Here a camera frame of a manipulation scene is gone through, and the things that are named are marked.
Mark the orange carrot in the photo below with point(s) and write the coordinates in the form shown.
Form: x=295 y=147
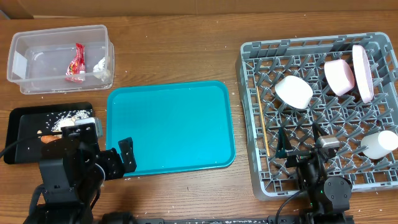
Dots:
x=49 y=138

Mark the white cup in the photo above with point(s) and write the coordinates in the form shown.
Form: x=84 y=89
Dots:
x=379 y=144

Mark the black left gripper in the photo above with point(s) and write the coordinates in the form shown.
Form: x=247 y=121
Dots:
x=114 y=168

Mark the white bowl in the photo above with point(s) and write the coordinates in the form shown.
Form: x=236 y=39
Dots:
x=294 y=91

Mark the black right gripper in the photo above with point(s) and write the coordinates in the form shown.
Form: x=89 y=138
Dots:
x=283 y=145

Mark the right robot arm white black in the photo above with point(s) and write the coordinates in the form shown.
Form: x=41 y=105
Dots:
x=328 y=195

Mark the black plastic tray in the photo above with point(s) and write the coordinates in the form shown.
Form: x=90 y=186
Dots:
x=27 y=121

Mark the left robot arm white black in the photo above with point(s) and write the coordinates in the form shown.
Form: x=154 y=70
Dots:
x=73 y=168

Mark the wooden chopstick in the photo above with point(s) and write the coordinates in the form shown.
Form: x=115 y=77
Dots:
x=262 y=122

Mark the red snack wrapper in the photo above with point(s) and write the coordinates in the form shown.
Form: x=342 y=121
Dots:
x=77 y=68

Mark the grey dishwasher rack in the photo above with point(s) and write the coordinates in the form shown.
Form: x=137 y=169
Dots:
x=266 y=63

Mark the pink bowl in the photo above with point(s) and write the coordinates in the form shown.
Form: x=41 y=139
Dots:
x=339 y=76

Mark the teal serving tray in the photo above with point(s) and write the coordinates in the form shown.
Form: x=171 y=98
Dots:
x=174 y=127

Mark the clear plastic bin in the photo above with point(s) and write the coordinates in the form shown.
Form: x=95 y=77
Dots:
x=38 y=59

